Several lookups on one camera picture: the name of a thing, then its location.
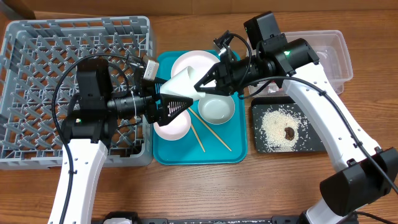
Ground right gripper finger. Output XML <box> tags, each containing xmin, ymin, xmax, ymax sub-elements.
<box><xmin>201</xmin><ymin>87</ymin><xmax>233</xmax><ymax>96</ymax></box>
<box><xmin>194</xmin><ymin>62</ymin><xmax>224</xmax><ymax>89</ymax></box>

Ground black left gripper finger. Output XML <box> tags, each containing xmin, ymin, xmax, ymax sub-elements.
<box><xmin>141</xmin><ymin>77</ymin><xmax>167</xmax><ymax>93</ymax></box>
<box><xmin>156</xmin><ymin>94</ymin><xmax>193</xmax><ymax>126</ymax></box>

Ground grey bowl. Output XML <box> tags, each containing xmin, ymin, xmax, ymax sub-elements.
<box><xmin>198</xmin><ymin>95</ymin><xmax>235</xmax><ymax>124</ymax></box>

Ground white cup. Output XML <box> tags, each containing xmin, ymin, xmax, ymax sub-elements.
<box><xmin>160</xmin><ymin>66</ymin><xmax>206</xmax><ymax>101</ymax></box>

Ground small pink saucer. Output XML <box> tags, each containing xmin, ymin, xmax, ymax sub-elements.
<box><xmin>154</xmin><ymin>110</ymin><xmax>192</xmax><ymax>141</ymax></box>

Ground rice and food scraps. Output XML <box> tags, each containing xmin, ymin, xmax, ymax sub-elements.
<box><xmin>254</xmin><ymin>107</ymin><xmax>311</xmax><ymax>152</ymax></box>

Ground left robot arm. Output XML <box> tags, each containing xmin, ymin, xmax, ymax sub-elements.
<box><xmin>49</xmin><ymin>54</ymin><xmax>167</xmax><ymax>223</ymax></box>

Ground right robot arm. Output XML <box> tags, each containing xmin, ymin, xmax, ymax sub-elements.
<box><xmin>160</xmin><ymin>12</ymin><xmax>397</xmax><ymax>223</ymax></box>

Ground grey dishwasher rack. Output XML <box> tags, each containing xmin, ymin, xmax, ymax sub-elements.
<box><xmin>1</xmin><ymin>16</ymin><xmax>156</xmax><ymax>170</ymax></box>

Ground large white plate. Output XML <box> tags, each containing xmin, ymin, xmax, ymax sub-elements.
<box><xmin>171</xmin><ymin>50</ymin><xmax>220</xmax><ymax>82</ymax></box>

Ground wooden chopstick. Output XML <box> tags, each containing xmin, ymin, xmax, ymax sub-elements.
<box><xmin>190</xmin><ymin>124</ymin><xmax>206</xmax><ymax>152</ymax></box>
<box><xmin>188</xmin><ymin>107</ymin><xmax>232</xmax><ymax>152</ymax></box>

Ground teal plastic tray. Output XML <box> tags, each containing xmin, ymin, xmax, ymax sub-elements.
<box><xmin>152</xmin><ymin>50</ymin><xmax>248</xmax><ymax>166</ymax></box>

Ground black tray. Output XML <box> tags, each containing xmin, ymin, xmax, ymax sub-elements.
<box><xmin>251</xmin><ymin>96</ymin><xmax>325</xmax><ymax>154</ymax></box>

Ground clear plastic storage box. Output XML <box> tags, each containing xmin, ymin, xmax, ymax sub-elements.
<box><xmin>246</xmin><ymin>29</ymin><xmax>354</xmax><ymax>98</ymax></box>

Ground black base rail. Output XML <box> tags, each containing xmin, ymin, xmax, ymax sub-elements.
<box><xmin>99</xmin><ymin>211</ymin><xmax>312</xmax><ymax>224</ymax></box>

